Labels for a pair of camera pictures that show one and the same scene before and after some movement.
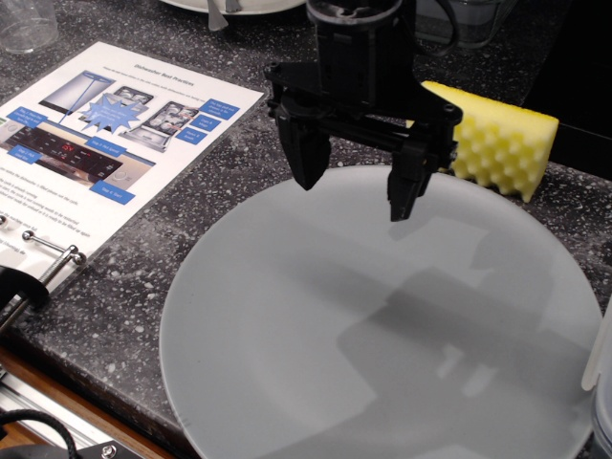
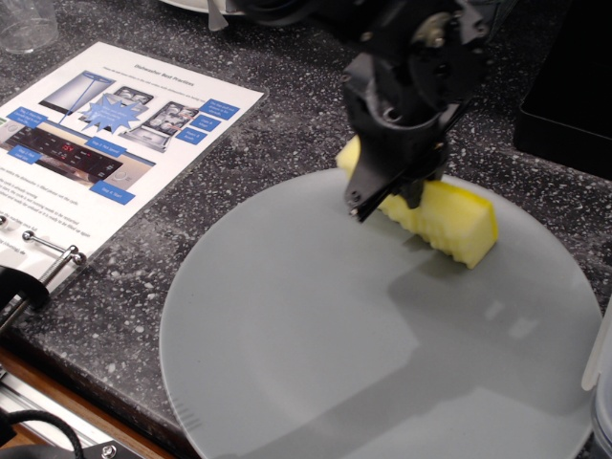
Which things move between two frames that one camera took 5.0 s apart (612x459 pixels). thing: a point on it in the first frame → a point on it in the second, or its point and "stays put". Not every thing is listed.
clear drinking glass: x=27 y=25 stays put
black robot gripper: x=362 y=86 → x=405 y=83
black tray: x=574 y=85 stays put
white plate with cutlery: x=219 y=10 stays put
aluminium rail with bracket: x=90 y=442 stays put
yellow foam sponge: x=498 y=145 → x=460 y=222
